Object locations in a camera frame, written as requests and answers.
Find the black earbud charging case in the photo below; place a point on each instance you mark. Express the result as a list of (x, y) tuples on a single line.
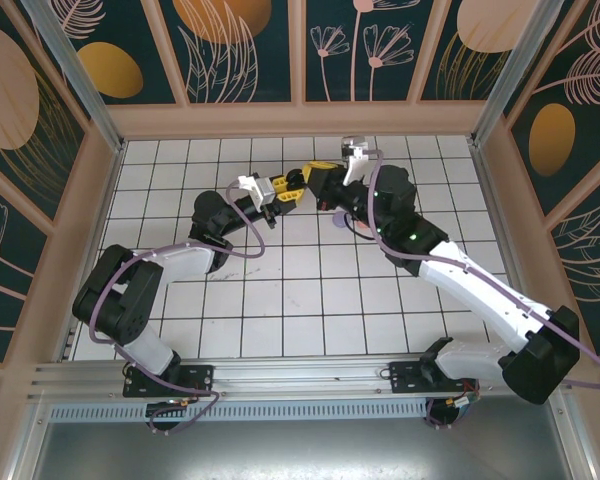
[(294, 176)]

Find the purple earbud charging case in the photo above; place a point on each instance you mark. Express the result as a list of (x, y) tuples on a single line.
[(338, 220)]

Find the pink earbud charging case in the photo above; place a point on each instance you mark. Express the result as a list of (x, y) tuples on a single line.
[(362, 224)]

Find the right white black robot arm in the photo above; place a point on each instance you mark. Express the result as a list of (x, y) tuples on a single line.
[(480, 290)]

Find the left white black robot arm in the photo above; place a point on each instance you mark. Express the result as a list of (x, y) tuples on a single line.
[(152, 350)]

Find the grey metal panel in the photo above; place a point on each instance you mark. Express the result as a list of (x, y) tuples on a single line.
[(300, 450)]

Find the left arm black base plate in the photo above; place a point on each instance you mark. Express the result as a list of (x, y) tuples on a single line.
[(200, 377)]

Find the aluminium frame post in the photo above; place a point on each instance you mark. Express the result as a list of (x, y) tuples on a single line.
[(75, 75), (512, 75)]

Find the aluminium mounting rail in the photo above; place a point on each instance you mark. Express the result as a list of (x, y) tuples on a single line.
[(300, 375)]

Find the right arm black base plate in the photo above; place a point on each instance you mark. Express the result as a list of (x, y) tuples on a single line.
[(405, 375)]

